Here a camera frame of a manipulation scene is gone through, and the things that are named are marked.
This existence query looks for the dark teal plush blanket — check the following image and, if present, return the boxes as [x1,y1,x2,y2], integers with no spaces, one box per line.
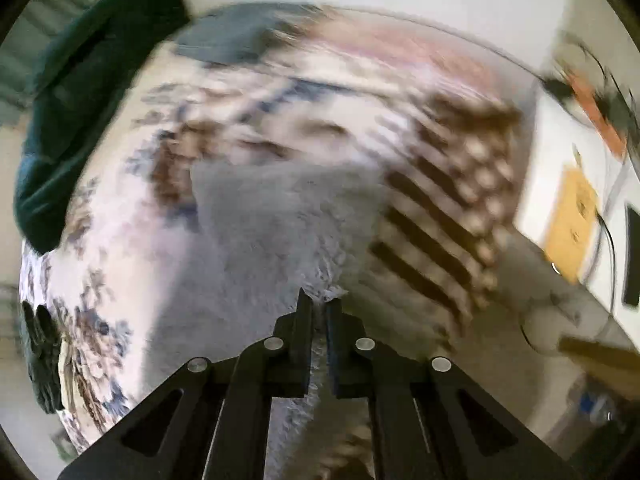
[13,0,189,255]

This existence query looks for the floral bed blanket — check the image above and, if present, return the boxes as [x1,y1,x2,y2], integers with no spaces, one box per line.
[15,4,520,452]

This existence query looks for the black cable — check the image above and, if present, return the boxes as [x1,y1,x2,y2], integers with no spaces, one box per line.
[537,41,640,311]

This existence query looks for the yellow paper pad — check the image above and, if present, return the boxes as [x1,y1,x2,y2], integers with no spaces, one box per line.
[542,166,598,284]

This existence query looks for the folded dark jeans stack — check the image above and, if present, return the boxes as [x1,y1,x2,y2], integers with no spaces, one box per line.
[20,301,63,414]

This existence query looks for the small denim cloth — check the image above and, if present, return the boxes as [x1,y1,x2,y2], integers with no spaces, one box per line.
[172,2,319,65]

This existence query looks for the orange device on table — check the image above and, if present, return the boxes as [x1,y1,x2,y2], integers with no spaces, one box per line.
[566,70,627,160]

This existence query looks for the grey fleece pants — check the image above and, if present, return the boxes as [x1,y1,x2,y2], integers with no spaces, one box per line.
[142,160,388,480]

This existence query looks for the white bedside table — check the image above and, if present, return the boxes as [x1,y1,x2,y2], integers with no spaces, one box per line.
[514,89,639,346]

